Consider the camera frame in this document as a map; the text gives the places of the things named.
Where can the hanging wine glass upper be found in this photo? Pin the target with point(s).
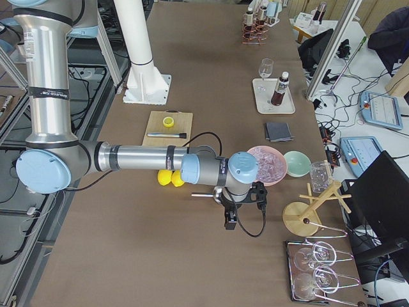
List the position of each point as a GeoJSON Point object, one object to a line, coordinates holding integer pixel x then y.
{"type": "Point", "coordinates": [319, 253]}

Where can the aluminium frame post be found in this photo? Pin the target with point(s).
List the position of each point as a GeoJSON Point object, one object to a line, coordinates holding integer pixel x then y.
{"type": "Point", "coordinates": [333, 44]}

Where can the wooden cup tree stand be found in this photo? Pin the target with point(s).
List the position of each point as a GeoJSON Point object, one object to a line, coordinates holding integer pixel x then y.
{"type": "Point", "coordinates": [302, 219]}

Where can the black wire glass rack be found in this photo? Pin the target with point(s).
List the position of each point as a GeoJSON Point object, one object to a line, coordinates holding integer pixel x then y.
{"type": "Point", "coordinates": [345, 281]}

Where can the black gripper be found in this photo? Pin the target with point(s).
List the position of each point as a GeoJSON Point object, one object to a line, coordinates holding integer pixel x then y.
{"type": "Point", "coordinates": [231, 209]}

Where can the hanging wine glass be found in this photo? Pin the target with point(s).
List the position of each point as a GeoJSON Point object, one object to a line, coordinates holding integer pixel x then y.
{"type": "Point", "coordinates": [312, 286]}
{"type": "Point", "coordinates": [319, 253]}

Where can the black laptop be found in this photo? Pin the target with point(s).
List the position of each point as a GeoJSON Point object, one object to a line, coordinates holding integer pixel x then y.
{"type": "Point", "coordinates": [379, 203]}

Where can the grey folded cloth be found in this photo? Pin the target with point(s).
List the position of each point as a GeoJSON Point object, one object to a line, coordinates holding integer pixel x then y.
{"type": "Point", "coordinates": [275, 132]}

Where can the half lemon slice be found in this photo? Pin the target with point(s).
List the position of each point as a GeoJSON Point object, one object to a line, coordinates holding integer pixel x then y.
{"type": "Point", "coordinates": [168, 121]}

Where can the blue teach pendant far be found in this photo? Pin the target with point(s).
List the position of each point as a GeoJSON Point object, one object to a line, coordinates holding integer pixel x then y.
{"type": "Point", "coordinates": [380, 109]}

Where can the copper wire bottle basket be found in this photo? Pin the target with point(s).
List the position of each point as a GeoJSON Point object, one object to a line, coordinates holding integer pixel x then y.
{"type": "Point", "coordinates": [258, 34]}

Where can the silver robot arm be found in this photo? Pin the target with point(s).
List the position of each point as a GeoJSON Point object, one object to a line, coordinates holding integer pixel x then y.
{"type": "Point", "coordinates": [55, 157]}

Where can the pink bowl of ice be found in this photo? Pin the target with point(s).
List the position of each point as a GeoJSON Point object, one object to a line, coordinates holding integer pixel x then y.
{"type": "Point", "coordinates": [272, 166]}

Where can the blue teach pendant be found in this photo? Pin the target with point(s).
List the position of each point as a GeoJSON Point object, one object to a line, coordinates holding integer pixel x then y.
{"type": "Point", "coordinates": [360, 152]}
{"type": "Point", "coordinates": [380, 109]}

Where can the clear glass mug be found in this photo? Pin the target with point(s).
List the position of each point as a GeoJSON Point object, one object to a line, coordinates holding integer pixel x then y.
{"type": "Point", "coordinates": [321, 176]}

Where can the white rabbit tray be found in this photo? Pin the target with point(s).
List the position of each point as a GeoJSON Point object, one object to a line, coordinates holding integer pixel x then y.
{"type": "Point", "coordinates": [263, 92]}

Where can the bamboo cutting board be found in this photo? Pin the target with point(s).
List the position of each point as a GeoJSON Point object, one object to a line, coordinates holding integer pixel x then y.
{"type": "Point", "coordinates": [182, 124]}

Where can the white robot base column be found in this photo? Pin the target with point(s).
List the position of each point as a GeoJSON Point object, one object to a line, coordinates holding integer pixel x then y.
{"type": "Point", "coordinates": [145, 84]}

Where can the green empty bowl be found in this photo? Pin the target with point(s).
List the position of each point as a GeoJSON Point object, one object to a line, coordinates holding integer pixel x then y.
{"type": "Point", "coordinates": [298, 164]}

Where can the steel ice scoop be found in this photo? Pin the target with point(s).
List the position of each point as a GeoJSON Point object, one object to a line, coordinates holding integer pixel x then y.
{"type": "Point", "coordinates": [209, 194]}

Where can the hanging wine glass lower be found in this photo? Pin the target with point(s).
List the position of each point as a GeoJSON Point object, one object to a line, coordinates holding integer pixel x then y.
{"type": "Point", "coordinates": [312, 286]}

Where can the blue teach pendant near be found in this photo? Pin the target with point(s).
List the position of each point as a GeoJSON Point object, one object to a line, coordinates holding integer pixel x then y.
{"type": "Point", "coordinates": [360, 152]}

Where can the clear wine glass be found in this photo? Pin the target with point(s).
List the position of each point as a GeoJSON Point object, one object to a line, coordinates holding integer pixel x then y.
{"type": "Point", "coordinates": [265, 71]}

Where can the yellow lemon near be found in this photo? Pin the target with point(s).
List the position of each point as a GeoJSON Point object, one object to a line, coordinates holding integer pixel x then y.
{"type": "Point", "coordinates": [164, 176]}

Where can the steel muddler black tip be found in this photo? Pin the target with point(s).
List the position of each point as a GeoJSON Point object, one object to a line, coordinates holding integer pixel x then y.
{"type": "Point", "coordinates": [182, 135]}

